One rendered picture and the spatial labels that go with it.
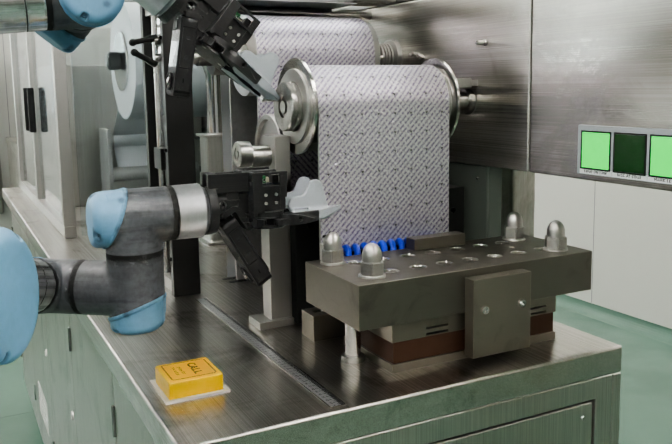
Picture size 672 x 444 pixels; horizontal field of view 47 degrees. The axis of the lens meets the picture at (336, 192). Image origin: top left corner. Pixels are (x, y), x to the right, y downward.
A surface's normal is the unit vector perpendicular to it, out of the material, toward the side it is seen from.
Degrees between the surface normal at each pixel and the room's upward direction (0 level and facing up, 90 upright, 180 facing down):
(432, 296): 90
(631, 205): 90
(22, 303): 88
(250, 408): 0
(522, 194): 90
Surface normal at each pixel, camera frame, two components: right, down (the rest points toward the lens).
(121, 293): -0.18, 0.14
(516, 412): 0.46, 0.11
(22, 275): 1.00, -0.04
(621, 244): -0.89, 0.07
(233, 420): -0.02, -0.99
